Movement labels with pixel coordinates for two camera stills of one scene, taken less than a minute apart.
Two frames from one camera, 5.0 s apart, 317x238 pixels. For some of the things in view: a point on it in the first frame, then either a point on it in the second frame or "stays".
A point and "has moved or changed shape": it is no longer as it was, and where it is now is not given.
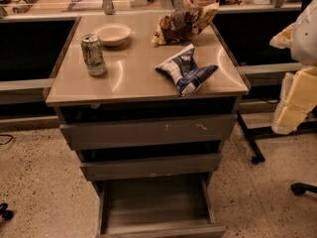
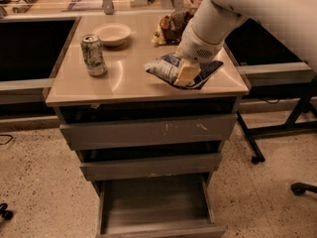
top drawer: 148,132 stays
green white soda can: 93,54 stays
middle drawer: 138,168 stays
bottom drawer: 175,206 stays
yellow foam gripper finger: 283,39 to 179,54
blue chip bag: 183,69 has moved or changed shape
